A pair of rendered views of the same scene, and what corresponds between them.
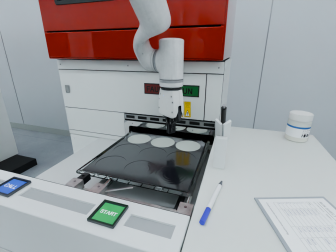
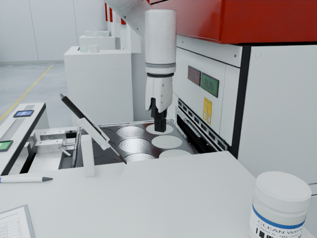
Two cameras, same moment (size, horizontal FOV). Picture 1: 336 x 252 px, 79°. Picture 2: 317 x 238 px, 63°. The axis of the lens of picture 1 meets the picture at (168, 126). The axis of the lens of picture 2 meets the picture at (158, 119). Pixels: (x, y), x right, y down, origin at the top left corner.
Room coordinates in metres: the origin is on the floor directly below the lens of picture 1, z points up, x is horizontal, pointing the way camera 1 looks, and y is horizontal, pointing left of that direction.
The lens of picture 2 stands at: (0.35, -0.62, 1.27)
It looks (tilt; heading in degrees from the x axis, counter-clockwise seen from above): 21 degrees down; 59
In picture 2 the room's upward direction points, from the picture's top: straight up
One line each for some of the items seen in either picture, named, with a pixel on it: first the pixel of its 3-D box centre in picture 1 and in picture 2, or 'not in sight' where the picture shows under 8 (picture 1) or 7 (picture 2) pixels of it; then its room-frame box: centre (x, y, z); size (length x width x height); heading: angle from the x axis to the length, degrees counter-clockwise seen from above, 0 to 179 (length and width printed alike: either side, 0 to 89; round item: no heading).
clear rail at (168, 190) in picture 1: (129, 182); (75, 151); (0.50, 0.11, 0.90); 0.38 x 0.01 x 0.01; 72
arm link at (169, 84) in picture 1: (170, 83); (160, 67); (0.73, -0.01, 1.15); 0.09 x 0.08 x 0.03; 36
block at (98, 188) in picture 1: (93, 196); (49, 145); (0.44, 0.20, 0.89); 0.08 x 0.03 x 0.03; 162
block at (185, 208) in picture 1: (182, 219); not in sight; (0.36, -0.03, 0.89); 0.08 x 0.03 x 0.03; 162
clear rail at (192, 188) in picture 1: (201, 162); not in sight; (0.61, -0.11, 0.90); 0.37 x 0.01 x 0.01; 162
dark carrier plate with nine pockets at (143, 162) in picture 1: (152, 154); (134, 145); (0.67, 0.06, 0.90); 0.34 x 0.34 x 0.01; 72
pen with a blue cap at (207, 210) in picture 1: (213, 199); (17, 179); (0.34, -0.09, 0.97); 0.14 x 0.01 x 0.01; 152
